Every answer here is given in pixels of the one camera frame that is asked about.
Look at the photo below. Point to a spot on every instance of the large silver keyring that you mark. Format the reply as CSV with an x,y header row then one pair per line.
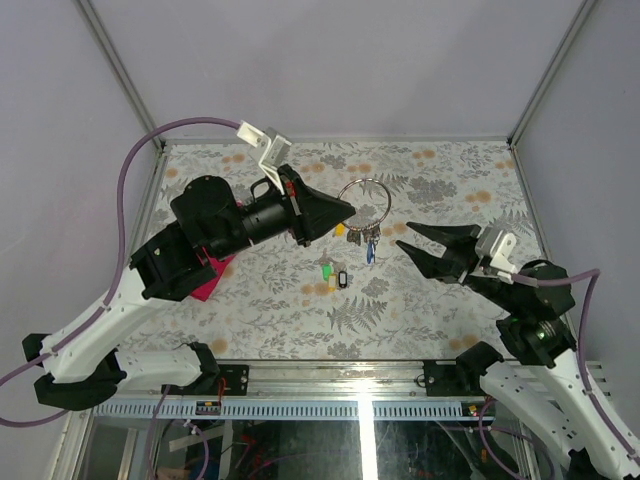
x,y
387,210

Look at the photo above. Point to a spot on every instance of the red cloth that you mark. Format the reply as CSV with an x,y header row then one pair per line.
x,y
210,277

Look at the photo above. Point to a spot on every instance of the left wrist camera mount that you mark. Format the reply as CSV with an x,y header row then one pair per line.
x,y
268,148

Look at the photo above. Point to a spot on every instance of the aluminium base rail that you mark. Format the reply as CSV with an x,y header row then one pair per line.
x,y
325,380

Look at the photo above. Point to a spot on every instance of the blue key tag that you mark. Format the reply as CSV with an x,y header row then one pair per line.
x,y
371,252

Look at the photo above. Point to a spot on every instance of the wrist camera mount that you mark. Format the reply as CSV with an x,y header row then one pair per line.
x,y
268,148
493,249

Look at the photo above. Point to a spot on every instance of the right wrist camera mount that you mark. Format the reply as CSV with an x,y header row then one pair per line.
x,y
493,249

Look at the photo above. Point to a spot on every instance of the floral table mat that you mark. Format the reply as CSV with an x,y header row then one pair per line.
x,y
273,303

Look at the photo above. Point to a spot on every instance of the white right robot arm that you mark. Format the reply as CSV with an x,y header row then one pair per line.
x,y
572,418

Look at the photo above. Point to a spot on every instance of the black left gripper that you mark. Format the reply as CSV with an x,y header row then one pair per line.
x,y
311,211

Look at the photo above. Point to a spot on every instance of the green key tag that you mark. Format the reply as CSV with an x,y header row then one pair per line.
x,y
327,270

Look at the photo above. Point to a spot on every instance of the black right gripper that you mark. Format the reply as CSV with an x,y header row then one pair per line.
x,y
460,255

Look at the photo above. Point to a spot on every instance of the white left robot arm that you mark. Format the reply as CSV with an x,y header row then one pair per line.
x,y
84,364

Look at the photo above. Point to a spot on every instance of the yellow key tag with label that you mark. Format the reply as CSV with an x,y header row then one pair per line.
x,y
332,283

